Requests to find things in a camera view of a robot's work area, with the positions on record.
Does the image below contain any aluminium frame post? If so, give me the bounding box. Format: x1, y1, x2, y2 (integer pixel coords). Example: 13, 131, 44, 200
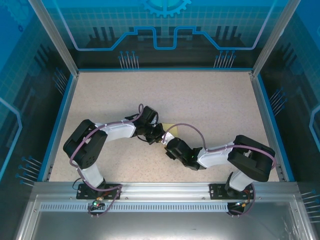
250, 0, 305, 78
26, 0, 80, 79

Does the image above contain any steel sheet tray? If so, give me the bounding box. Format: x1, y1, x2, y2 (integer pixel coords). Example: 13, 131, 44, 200
14, 194, 315, 240

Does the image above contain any aluminium mounting rail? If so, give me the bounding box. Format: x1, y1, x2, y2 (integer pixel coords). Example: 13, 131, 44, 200
33, 181, 300, 201

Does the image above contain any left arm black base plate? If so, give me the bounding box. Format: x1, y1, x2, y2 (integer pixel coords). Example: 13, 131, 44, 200
76, 182, 124, 200

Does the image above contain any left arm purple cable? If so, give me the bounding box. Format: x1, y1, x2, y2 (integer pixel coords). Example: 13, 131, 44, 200
69, 103, 145, 219

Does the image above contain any yellow paper sheet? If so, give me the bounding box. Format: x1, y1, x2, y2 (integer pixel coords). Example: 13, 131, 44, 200
159, 122, 180, 149

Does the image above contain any thin black wire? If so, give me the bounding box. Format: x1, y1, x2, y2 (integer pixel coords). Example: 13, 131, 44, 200
72, 177, 85, 192

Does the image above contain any brass cable connector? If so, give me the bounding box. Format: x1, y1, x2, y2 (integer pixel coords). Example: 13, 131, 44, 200
92, 196, 105, 208
233, 198, 252, 208

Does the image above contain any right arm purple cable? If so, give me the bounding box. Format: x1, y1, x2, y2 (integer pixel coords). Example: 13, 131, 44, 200
161, 122, 277, 216

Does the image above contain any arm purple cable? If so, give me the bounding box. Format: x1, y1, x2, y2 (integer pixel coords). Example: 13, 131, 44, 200
69, 103, 145, 219
161, 122, 277, 216

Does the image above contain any slotted grey cable duct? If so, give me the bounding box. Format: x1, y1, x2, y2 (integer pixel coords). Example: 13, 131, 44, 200
39, 202, 230, 213

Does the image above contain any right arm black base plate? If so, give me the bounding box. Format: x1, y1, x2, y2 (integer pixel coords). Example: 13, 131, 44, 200
209, 182, 256, 200

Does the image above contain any aluminium side rail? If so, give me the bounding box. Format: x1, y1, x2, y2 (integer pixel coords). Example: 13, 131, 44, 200
249, 71, 296, 183
41, 71, 80, 183

